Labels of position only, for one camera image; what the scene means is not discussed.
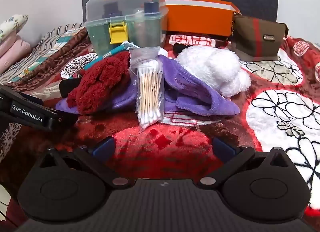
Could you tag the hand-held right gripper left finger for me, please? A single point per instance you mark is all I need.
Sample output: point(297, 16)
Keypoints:
point(105, 146)

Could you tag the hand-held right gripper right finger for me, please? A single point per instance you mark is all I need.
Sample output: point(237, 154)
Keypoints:
point(222, 147)

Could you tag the purple fleece towel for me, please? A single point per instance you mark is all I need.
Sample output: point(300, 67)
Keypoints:
point(195, 92)

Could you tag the maroon fluffy cloth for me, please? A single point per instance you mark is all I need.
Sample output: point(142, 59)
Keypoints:
point(100, 82)

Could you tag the white plush toy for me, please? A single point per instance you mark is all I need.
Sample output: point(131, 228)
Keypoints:
point(212, 67)

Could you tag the orange cardboard box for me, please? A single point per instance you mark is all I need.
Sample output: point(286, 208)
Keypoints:
point(197, 22)

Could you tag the black cloth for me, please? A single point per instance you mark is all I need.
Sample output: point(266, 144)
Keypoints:
point(67, 87)

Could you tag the red floral blanket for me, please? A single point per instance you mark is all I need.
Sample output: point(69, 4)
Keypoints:
point(155, 147)

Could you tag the folded pink cloths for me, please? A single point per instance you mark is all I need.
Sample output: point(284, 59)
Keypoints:
point(12, 49)

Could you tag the bag of cotton swabs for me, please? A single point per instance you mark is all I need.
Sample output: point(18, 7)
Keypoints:
point(150, 92)

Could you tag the striped patchwork bedsheet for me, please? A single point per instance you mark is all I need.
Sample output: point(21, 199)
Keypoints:
point(50, 47)

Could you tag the floral pillow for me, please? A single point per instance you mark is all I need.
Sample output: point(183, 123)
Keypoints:
point(12, 23)

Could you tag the clear plastic storage box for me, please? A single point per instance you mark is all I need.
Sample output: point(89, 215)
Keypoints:
point(105, 34)

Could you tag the brown striped pouch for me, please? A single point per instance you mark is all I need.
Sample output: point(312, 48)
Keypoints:
point(250, 37)

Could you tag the white cap bottle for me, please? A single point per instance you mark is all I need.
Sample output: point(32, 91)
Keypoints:
point(139, 19)

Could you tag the black cap bottle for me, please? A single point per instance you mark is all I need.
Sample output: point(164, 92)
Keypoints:
point(111, 10)

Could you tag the navy cap bottle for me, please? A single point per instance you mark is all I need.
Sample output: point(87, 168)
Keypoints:
point(151, 8)

